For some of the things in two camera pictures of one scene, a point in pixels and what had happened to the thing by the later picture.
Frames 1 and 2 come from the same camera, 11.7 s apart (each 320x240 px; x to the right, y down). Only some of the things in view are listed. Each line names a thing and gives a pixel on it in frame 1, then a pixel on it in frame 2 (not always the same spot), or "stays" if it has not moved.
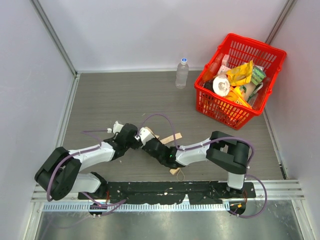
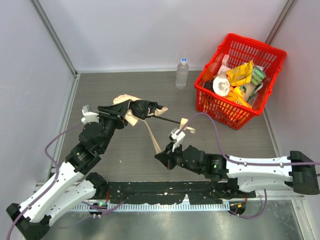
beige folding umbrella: x=164 y=140 → x=139 y=110
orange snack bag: x=235 y=94 stays
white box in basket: x=225 y=66 stays
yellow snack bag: x=240 y=75 stays
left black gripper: x=133 y=141 → x=118 y=115
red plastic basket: x=224 y=109 stays
